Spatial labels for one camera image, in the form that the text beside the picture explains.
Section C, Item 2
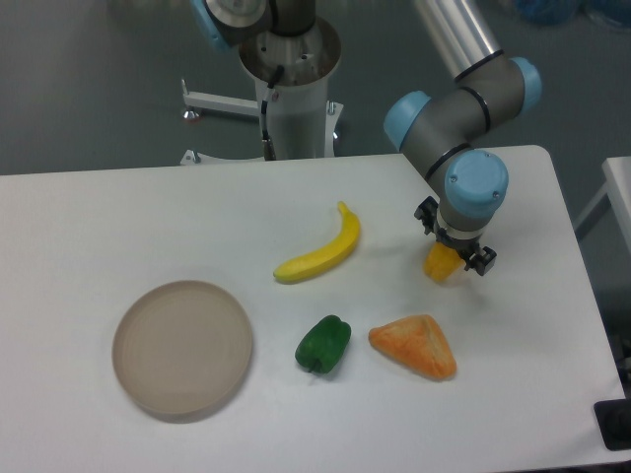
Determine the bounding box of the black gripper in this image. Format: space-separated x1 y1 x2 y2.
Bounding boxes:
414 196 497 275

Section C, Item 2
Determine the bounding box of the yellow bell pepper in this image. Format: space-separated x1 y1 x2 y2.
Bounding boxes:
423 242 463 283

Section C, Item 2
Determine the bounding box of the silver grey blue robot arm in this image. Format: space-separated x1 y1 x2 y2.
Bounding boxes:
191 1 542 275

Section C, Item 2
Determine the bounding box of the green bell pepper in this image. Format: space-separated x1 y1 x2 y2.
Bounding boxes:
295 314 352 374

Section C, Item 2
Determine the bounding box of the orange triangular bread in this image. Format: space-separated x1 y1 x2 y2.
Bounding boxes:
369 314 457 380

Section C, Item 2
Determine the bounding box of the yellow banana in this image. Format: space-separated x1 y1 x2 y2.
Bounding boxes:
273 201 361 284

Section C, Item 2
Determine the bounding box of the white table at right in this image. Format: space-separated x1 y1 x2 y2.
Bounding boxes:
573 156 630 247

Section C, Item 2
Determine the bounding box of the black device at right edge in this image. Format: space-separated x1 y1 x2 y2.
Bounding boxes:
594 399 630 451

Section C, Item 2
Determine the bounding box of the blue bag in background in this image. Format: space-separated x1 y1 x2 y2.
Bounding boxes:
508 0 630 33

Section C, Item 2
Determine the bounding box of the beige round plate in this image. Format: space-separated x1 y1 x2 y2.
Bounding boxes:
111 280 253 423

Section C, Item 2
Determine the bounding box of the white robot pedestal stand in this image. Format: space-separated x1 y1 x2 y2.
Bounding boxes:
180 17 343 161

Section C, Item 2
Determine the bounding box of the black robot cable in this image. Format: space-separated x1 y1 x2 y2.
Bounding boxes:
260 64 285 163

